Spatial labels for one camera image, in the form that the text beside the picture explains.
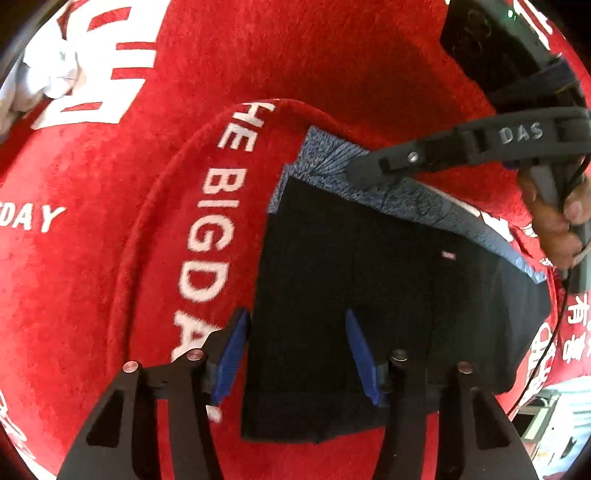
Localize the black pants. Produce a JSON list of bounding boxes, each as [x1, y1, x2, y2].
[[241, 176, 552, 445]]

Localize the pale grey furniture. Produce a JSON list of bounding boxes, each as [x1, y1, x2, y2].
[[508, 383, 589, 478]]

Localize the person's right hand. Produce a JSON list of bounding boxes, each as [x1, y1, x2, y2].
[[517, 170, 591, 271]]

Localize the red printed blanket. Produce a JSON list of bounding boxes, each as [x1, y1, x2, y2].
[[0, 0, 591, 480]]

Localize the blue-grey heathered cloth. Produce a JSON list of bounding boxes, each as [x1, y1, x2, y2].
[[268, 126, 548, 284]]

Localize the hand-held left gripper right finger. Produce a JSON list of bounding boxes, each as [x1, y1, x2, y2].
[[345, 308, 540, 480]]

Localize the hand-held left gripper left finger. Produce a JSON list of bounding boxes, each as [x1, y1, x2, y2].
[[56, 308, 251, 480]]

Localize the black cable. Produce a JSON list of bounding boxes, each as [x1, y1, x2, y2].
[[507, 154, 591, 418]]

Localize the white cloth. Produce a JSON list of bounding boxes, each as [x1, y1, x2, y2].
[[0, 9, 83, 141]]

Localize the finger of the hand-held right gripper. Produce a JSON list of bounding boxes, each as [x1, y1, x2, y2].
[[346, 107, 591, 191]]

